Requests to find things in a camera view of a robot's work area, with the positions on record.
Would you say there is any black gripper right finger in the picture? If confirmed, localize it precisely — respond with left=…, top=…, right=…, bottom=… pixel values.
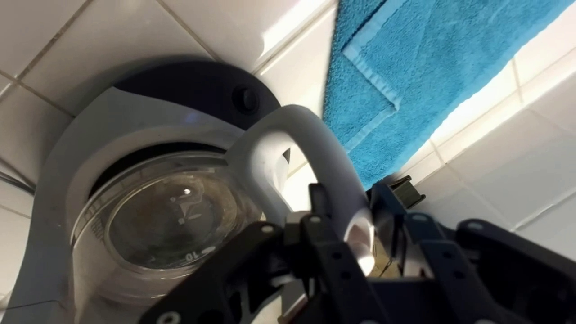
left=367, top=173, right=576, bottom=324

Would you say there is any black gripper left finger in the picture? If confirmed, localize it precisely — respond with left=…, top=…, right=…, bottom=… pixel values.
left=140, top=182, right=392, bottom=324

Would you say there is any white drip coffee maker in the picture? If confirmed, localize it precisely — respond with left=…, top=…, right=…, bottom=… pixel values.
left=0, top=54, right=284, bottom=324

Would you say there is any blue terry towel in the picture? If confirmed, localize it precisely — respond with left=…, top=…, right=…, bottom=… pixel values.
left=320, top=0, right=576, bottom=193

